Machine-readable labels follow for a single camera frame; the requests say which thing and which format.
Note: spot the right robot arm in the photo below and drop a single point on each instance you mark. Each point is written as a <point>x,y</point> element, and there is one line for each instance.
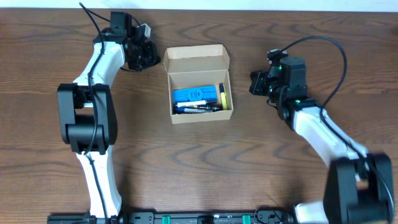
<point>359,186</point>

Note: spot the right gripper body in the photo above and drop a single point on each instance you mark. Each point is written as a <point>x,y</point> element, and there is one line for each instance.
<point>263,84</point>

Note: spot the blue capped whiteboard marker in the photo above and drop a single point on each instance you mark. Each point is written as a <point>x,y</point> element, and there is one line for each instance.
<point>192,111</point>

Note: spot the black aluminium mounting rail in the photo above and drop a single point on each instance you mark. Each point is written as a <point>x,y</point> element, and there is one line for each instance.
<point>258,217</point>

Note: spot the black capped whiteboard marker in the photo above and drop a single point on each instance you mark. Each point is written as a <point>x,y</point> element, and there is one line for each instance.
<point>195,103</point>

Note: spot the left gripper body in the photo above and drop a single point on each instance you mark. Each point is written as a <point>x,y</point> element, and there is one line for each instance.
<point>143,55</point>

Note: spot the black correction tape dispenser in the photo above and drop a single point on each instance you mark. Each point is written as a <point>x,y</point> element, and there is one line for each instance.
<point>208,107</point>

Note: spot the yellow highlighter pen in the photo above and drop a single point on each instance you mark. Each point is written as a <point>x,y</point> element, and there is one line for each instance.
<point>223,97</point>

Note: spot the blue plastic ribbed block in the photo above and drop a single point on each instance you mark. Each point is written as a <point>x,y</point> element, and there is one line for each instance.
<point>195,94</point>

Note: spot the cardboard box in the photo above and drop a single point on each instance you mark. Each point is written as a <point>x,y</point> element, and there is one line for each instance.
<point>195,66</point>

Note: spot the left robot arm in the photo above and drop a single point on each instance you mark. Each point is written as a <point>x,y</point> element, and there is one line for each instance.
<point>88,121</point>

